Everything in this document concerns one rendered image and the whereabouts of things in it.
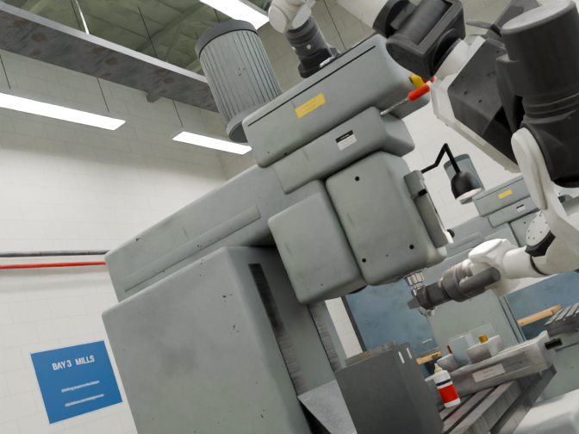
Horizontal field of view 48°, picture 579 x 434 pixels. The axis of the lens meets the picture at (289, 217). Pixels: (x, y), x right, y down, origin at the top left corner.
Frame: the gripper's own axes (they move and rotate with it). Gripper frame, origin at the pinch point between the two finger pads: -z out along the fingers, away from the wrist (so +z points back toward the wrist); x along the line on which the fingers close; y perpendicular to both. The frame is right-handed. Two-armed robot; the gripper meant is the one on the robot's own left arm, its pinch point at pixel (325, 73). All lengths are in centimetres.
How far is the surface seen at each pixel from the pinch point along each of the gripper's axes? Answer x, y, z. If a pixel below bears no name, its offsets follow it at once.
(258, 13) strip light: -58, 385, -188
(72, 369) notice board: -345, 187, -305
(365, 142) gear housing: 3.5, -30.5, -2.5
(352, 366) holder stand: -13, -93, 6
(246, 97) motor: -22.9, 0.6, 4.4
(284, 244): -28, -39, -16
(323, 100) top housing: -2.1, -17.0, 5.1
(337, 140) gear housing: -3.2, -26.1, -1.7
